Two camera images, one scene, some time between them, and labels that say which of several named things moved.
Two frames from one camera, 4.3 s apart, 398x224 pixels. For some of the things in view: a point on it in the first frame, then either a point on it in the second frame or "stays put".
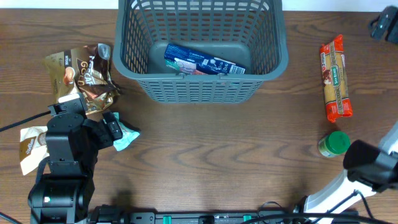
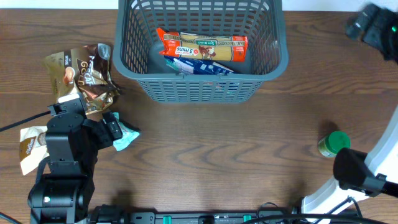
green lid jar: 334,144 stays put
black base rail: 107,214 stays put
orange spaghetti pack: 337,99 -> 204,46
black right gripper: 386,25 -> 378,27
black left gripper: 106,136 stays put
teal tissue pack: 127,137 stays put
